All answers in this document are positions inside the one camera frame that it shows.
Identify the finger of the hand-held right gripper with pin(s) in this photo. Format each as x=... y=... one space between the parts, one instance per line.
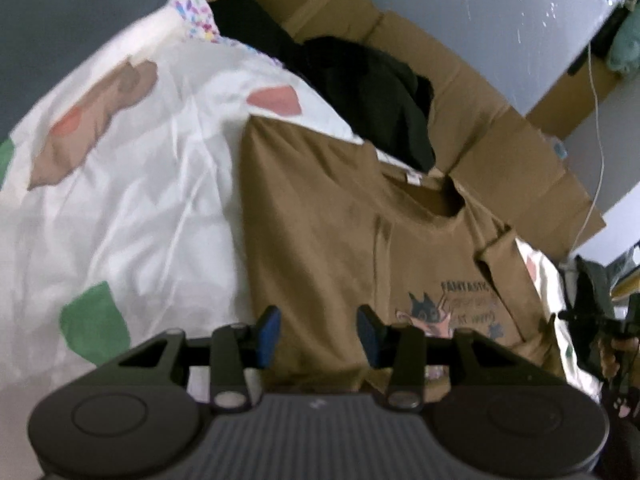
x=575 y=316

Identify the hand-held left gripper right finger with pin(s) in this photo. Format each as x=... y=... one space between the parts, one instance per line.
x=367 y=335

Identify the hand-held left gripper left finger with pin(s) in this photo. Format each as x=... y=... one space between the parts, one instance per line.
x=270 y=332

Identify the brown printed t-shirt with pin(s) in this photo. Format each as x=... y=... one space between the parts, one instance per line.
x=310 y=220

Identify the crumpled black clothes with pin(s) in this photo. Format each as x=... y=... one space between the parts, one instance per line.
x=375 y=95

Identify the person's right hand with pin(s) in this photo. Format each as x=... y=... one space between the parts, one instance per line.
x=607 y=360

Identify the folded black garment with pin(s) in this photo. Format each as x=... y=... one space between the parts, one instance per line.
x=585 y=285

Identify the brown cardboard sheet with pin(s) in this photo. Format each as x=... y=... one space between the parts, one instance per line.
x=500 y=150

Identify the white bear print blanket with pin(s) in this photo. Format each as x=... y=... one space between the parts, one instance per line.
x=150 y=185

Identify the tall brown cardboard panel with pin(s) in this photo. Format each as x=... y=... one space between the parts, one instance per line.
x=565 y=105

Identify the teal plush toy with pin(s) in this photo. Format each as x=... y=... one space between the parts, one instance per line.
x=625 y=45

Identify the flat black cloth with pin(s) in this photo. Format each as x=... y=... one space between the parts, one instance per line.
x=245 y=25

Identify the colourful patterned cloth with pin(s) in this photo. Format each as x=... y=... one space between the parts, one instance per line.
x=192 y=15

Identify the grey padded duvet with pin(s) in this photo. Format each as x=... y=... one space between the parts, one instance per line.
x=60 y=20

